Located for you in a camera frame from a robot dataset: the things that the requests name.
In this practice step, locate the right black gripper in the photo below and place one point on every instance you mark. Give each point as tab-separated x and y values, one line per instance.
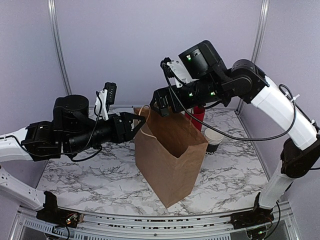
162	93

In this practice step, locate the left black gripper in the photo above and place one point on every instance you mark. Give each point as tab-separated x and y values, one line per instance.
125	134

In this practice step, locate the brown paper bag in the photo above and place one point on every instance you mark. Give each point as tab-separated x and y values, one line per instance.
169	152

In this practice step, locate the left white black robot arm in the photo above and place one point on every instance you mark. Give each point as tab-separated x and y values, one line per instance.
71	133

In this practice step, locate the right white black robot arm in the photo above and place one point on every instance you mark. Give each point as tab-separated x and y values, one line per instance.
201	77

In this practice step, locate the red cylindrical container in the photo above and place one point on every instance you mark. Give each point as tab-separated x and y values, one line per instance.
198	113

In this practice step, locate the stack of paper cups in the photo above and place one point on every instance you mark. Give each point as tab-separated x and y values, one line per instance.
214	139

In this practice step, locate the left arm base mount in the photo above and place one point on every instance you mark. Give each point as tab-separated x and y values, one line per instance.
60	217

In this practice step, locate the left aluminium frame post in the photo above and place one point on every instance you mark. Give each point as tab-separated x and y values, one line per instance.
53	18

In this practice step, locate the aluminium frame post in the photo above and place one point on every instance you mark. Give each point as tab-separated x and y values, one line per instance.
53	18
261	29

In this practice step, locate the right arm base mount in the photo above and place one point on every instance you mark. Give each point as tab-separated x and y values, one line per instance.
248	219

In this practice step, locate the right aluminium frame post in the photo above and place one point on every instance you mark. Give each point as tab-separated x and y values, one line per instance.
261	29

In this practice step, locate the front aluminium rail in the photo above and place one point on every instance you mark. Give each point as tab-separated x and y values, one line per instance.
102	226

